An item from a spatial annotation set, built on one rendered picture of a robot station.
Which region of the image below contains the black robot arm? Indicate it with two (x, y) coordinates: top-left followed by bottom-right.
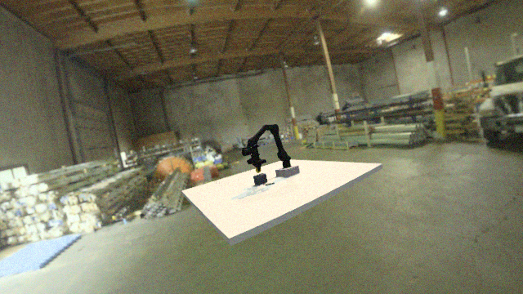
(242, 124), (292, 168)

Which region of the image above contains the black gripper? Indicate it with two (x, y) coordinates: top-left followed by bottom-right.
(251, 153), (266, 171)

